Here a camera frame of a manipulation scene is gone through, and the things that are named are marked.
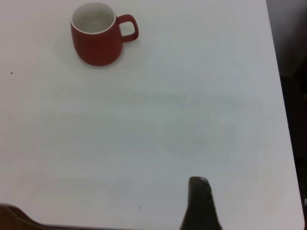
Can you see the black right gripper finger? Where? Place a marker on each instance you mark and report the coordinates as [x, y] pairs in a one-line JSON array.
[[199, 208]]

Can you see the red ceramic mug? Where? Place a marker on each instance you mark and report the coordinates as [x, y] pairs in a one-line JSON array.
[[96, 48]]

